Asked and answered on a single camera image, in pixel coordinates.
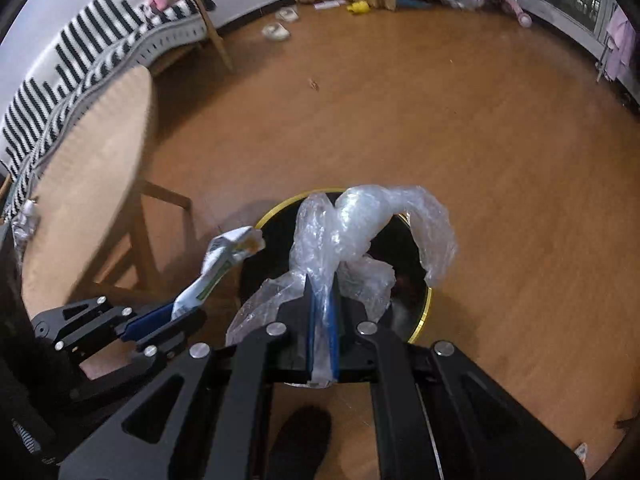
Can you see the clear plastic bag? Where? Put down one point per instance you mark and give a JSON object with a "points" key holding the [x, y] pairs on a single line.
{"points": [[350, 220]]}

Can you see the small white snack wrapper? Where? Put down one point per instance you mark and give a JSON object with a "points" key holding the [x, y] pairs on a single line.
{"points": [[220, 265]]}

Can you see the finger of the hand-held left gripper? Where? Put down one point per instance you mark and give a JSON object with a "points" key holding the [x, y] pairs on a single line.
{"points": [[175, 332], [145, 322]]}

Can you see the clear plastic wrap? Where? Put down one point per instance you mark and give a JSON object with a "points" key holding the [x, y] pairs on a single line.
{"points": [[390, 245]]}

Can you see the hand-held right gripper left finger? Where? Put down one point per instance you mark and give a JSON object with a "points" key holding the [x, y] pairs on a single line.
{"points": [[314, 330]]}

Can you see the yellow toy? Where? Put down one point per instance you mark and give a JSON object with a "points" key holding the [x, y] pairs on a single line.
{"points": [[358, 7]]}

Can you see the pink cloth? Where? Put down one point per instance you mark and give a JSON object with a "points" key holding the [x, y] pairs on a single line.
{"points": [[620, 40]]}

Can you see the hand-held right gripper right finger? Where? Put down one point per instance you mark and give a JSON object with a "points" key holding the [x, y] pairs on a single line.
{"points": [[332, 330]]}

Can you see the blue plastic piece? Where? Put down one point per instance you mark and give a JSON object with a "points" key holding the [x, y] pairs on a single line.
{"points": [[415, 2]]}

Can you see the black white striped blanket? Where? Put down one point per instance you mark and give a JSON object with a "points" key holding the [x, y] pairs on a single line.
{"points": [[75, 60]]}

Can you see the white paper sheet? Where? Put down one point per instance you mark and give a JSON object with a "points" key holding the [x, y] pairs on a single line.
{"points": [[330, 5]]}

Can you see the wooden table leg frame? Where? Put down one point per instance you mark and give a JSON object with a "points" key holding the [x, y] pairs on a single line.
{"points": [[145, 240]]}

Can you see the small paper scrap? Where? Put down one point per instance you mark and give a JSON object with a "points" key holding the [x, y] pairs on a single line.
{"points": [[581, 451]]}

